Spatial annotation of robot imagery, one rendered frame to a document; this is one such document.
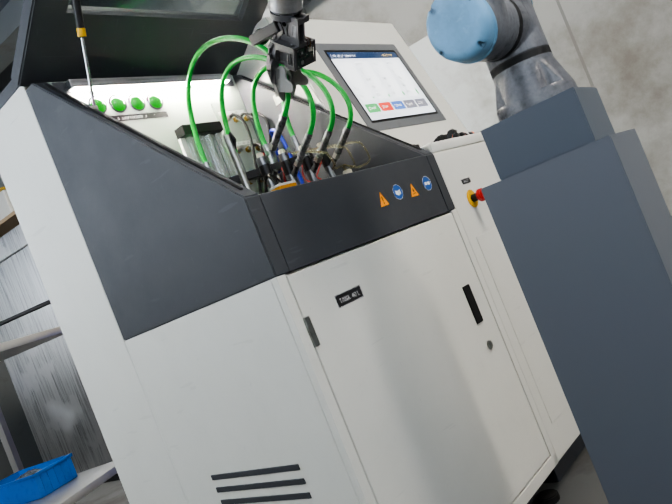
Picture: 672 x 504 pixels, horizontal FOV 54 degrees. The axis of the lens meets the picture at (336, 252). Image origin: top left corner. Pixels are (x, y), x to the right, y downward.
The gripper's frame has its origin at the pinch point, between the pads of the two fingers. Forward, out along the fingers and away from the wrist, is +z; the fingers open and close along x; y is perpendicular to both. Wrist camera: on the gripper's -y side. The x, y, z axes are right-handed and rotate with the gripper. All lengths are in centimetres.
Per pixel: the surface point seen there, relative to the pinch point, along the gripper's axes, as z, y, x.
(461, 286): 42, 47, 11
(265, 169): 18.4, -1.4, -7.2
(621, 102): 86, 13, 222
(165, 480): 76, 12, -62
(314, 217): 9.7, 29.6, -22.7
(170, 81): 10.3, -45.3, -0.5
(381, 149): 23.1, 10.3, 25.1
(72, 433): 305, -207, -19
